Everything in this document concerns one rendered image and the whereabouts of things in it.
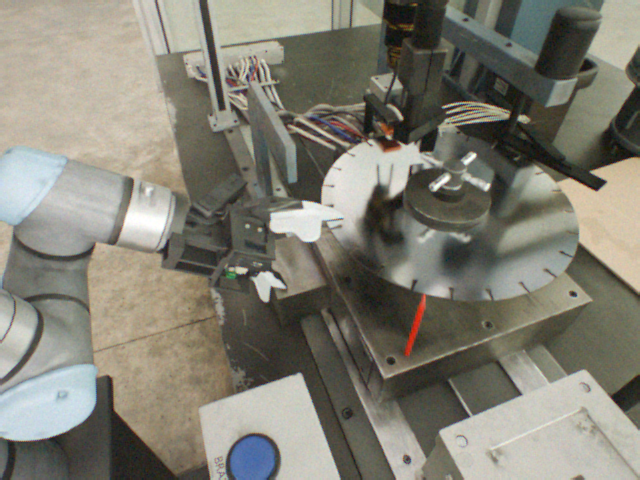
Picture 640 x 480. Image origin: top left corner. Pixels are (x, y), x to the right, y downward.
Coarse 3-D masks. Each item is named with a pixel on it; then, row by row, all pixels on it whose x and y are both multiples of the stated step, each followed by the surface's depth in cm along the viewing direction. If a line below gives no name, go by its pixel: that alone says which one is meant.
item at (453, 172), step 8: (424, 152) 54; (472, 152) 54; (424, 160) 54; (432, 160) 53; (440, 160) 53; (448, 160) 52; (456, 160) 52; (464, 160) 53; (440, 168) 53; (448, 168) 51; (456, 168) 51; (464, 168) 51; (440, 176) 53; (448, 176) 51; (456, 176) 51; (464, 176) 51; (472, 176) 50; (432, 184) 49; (440, 184) 50; (448, 184) 52; (456, 184) 52; (472, 184) 51; (480, 184) 50; (488, 184) 49
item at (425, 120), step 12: (408, 96) 50; (420, 96) 50; (408, 108) 51; (420, 108) 51; (432, 108) 56; (408, 120) 52; (420, 120) 54; (432, 120) 55; (444, 120) 57; (396, 132) 54; (408, 132) 52; (420, 132) 54; (432, 132) 57; (408, 144) 53; (420, 144) 58; (432, 144) 58
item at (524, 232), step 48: (384, 144) 64; (480, 144) 64; (336, 192) 56; (384, 192) 56; (528, 192) 56; (384, 240) 50; (432, 240) 50; (480, 240) 50; (528, 240) 50; (576, 240) 50; (432, 288) 45; (480, 288) 45; (528, 288) 45
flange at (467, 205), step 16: (416, 176) 57; (432, 176) 57; (416, 192) 54; (432, 192) 54; (448, 192) 52; (464, 192) 52; (480, 192) 54; (416, 208) 52; (432, 208) 52; (448, 208) 52; (464, 208) 52; (480, 208) 52; (448, 224) 51; (464, 224) 51
